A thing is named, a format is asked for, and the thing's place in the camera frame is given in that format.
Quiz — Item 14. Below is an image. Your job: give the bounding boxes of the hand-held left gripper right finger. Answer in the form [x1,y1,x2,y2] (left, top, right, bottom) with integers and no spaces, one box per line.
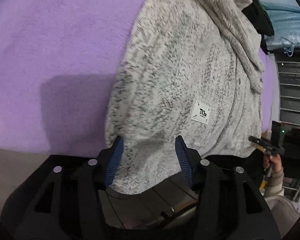
[175,135,282,240]

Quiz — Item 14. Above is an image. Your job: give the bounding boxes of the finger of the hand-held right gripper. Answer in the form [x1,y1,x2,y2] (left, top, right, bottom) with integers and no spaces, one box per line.
[249,135,272,147]

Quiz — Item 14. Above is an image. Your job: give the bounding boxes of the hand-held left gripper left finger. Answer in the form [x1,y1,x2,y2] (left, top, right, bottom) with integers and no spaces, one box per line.
[1,135,124,240]

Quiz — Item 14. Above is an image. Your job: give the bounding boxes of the grey knit jacket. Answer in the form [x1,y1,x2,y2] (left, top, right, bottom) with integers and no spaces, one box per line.
[104,0,265,195]

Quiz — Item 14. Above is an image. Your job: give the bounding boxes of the person's right forearm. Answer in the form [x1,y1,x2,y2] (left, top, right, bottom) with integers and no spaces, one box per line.
[264,167,285,197]

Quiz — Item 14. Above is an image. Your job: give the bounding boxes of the person's right hand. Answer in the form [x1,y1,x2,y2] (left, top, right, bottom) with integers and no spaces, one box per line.
[262,154,283,175]

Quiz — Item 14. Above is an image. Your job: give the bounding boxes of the metal window railing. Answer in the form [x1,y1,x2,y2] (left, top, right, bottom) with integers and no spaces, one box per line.
[275,54,300,125]

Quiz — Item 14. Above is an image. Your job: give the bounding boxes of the person's beige clothing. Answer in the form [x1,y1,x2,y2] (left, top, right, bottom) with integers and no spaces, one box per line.
[264,194,300,230]

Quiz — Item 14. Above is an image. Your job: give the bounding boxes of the black jacket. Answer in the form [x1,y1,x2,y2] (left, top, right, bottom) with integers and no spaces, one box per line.
[237,0,275,54]

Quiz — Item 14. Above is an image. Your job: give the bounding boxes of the blue curtain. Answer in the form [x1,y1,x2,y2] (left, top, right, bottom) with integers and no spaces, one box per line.
[261,1,300,53]

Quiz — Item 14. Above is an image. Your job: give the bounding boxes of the purple bed sheet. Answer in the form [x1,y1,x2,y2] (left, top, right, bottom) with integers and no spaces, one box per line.
[0,0,278,155]

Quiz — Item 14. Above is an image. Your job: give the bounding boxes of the light blue wire hanger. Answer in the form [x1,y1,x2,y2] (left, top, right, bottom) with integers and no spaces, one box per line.
[280,36,300,55]

